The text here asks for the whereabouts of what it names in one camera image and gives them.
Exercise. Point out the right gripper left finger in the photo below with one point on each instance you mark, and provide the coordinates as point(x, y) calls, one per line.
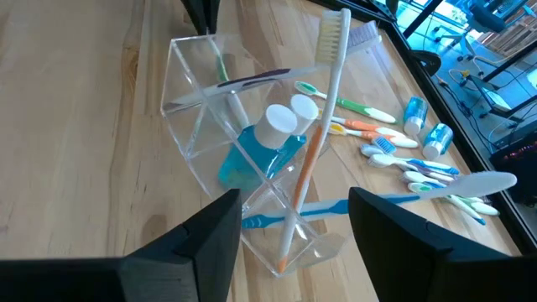
point(201, 256)

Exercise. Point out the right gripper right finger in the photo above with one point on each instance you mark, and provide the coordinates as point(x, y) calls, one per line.
point(411, 260)

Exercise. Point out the teal and white toothbrush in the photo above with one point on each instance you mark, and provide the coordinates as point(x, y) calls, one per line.
point(419, 187)

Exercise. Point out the blue bristled white toothbrush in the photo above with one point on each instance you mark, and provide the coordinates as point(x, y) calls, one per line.
point(384, 144)

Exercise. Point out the clear plastic bag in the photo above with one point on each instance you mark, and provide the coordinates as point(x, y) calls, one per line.
point(189, 126)

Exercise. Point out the orange toothbrush with yellow head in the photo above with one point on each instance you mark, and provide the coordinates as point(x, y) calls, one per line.
point(371, 135)

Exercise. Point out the colourful toothbrushes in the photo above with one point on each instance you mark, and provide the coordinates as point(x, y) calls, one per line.
point(356, 107)

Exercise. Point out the green and white toothbrush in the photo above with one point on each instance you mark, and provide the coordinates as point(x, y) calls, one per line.
point(221, 69)

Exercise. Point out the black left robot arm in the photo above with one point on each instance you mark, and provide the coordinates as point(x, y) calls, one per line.
point(203, 14)

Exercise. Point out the black computer tower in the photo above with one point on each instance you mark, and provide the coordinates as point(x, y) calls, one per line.
point(516, 168)

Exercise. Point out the office chair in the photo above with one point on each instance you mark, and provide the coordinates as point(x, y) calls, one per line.
point(486, 17)

